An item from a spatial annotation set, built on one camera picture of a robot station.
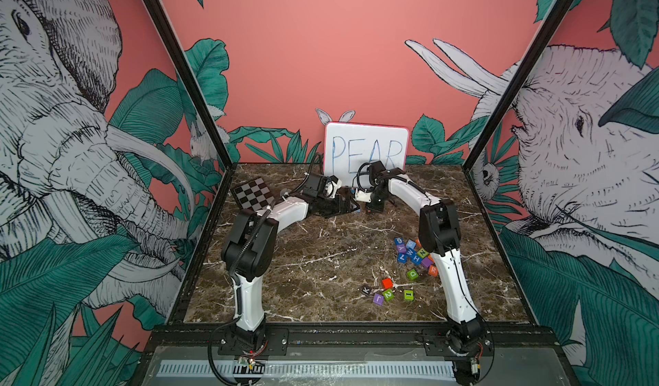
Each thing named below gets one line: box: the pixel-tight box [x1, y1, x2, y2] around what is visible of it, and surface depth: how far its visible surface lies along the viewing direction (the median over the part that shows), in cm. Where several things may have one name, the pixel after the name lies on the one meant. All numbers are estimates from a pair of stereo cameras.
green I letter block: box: [403, 289, 415, 302], surface depth 83 cm
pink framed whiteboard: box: [322, 120, 410, 187], surface depth 106 cm
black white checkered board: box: [229, 176, 276, 212], surface depth 109 cm
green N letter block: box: [381, 289, 396, 302], surface depth 84 cm
